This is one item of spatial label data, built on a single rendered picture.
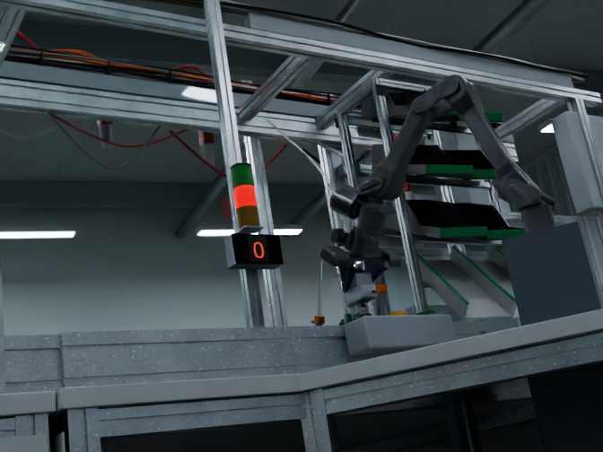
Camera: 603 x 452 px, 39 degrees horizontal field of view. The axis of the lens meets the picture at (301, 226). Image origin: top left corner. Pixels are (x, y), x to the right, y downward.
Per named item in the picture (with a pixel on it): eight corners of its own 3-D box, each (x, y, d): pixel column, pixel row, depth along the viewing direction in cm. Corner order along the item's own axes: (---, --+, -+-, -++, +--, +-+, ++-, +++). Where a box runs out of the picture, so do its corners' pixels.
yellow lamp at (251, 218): (264, 225, 192) (261, 205, 194) (244, 224, 189) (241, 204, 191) (254, 233, 196) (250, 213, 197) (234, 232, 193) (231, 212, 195)
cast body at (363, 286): (379, 297, 186) (373, 266, 188) (362, 297, 183) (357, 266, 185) (357, 308, 192) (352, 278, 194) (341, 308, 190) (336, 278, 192)
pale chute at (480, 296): (511, 317, 194) (517, 299, 192) (462, 320, 189) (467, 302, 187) (450, 261, 217) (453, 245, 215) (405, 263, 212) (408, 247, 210)
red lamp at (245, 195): (261, 204, 194) (257, 185, 195) (241, 204, 191) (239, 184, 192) (250, 212, 198) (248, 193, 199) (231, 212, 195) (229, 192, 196)
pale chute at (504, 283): (557, 316, 201) (562, 299, 200) (511, 318, 196) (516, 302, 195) (493, 262, 225) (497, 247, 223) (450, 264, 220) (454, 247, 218)
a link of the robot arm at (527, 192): (557, 210, 165) (549, 180, 167) (541, 201, 158) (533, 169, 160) (525, 221, 169) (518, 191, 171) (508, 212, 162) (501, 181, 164)
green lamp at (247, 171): (257, 185, 195) (255, 165, 197) (239, 183, 192) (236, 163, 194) (248, 193, 199) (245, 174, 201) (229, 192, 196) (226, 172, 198)
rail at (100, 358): (494, 369, 176) (483, 317, 179) (65, 396, 129) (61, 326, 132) (476, 374, 180) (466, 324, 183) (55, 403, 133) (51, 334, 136)
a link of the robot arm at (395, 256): (411, 233, 188) (395, 223, 193) (342, 230, 178) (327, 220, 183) (401, 267, 190) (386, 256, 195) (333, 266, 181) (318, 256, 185)
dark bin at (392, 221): (486, 237, 201) (488, 205, 201) (439, 238, 196) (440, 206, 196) (425, 227, 227) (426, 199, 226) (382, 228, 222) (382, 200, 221)
